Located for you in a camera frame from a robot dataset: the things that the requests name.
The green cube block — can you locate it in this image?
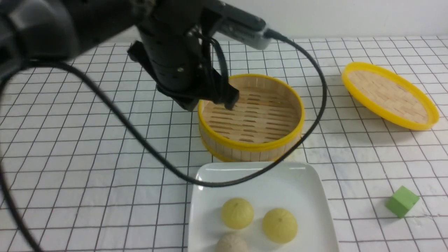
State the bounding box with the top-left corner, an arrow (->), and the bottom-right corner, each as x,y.
385,185 -> 420,219

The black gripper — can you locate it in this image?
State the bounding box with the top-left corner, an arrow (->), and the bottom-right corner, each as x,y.
128,0 -> 239,111

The white square plate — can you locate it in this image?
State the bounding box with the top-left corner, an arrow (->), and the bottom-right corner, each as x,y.
188,162 -> 339,252

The white grid tablecloth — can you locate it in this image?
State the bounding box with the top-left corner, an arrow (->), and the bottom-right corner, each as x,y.
1,36 -> 447,252

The yellow steamed bun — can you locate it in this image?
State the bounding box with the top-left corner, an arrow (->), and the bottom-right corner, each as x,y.
262,208 -> 298,244
221,198 -> 254,230

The beige steamed bun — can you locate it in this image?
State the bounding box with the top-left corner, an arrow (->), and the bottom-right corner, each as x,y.
215,233 -> 249,252

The bamboo steamer lid yellow rim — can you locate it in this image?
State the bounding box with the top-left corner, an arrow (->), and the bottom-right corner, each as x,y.
341,62 -> 440,131

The bamboo steamer basket yellow rim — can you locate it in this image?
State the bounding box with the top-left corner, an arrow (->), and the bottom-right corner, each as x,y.
197,74 -> 305,162

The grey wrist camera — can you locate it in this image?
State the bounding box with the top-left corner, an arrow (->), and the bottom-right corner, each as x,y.
202,0 -> 271,50

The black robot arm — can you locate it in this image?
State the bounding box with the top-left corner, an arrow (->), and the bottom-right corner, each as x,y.
1,0 -> 239,111

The black cable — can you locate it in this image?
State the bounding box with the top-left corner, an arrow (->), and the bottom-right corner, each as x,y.
0,30 -> 328,252

